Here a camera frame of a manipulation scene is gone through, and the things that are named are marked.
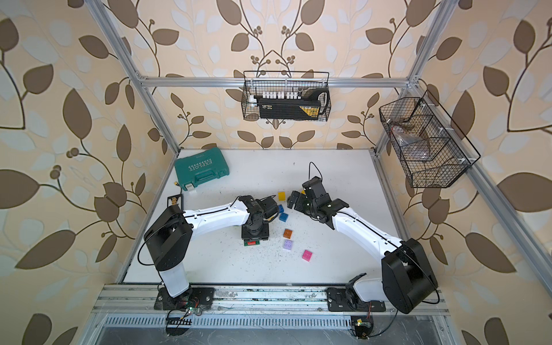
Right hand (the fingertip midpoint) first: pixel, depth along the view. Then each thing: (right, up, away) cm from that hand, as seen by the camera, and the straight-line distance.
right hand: (296, 203), depth 86 cm
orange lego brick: (-4, -13, +3) cm, 14 cm away
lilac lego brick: (-4, -17, 0) cm, 17 cm away
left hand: (-13, -15, -2) cm, 20 cm away
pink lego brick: (+4, -20, -3) cm, 21 cm away
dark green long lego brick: (-18, -17, +1) cm, 25 cm away
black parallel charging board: (-56, -1, +13) cm, 57 cm away
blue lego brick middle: (-5, -7, +4) cm, 9 cm away
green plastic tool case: (-50, +14, +22) cm, 56 cm away
